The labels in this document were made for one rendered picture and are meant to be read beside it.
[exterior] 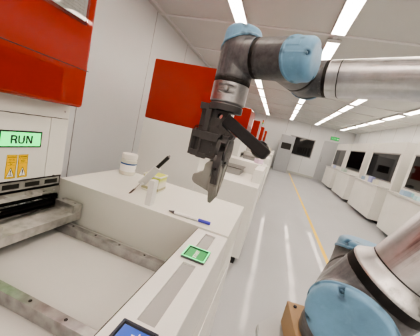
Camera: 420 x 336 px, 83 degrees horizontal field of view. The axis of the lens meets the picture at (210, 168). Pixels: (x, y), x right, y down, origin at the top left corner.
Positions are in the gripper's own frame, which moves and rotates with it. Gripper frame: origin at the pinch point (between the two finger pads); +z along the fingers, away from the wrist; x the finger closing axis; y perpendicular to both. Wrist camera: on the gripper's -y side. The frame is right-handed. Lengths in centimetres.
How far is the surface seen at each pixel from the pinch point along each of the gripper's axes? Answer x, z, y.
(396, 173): -575, -18, -278
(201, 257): 0.4, 14.2, -0.5
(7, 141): 3, 1, 58
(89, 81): -176, -35, 207
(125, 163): -40, 9, 51
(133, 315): 21.6, 14.7, 3.0
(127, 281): -0.6, 28.6, 17.1
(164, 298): 15.6, 15.1, 0.9
